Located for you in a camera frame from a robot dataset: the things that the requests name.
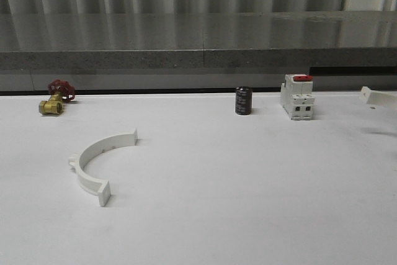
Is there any black cylindrical capacitor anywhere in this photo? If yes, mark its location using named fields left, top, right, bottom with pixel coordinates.
left=235, top=86, right=252, bottom=115

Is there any white circuit breaker red switch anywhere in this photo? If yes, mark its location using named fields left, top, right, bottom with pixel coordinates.
left=280, top=74, right=314, bottom=120

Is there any white half-ring pipe clamp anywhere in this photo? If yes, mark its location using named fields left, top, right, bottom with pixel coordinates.
left=69, top=128, right=138, bottom=207
left=360, top=86, right=397, bottom=110

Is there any brass valve red handwheel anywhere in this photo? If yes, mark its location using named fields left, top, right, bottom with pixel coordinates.
left=38, top=79, right=75, bottom=115

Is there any grey stone counter ledge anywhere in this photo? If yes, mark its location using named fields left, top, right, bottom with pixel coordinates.
left=1, top=12, right=396, bottom=75

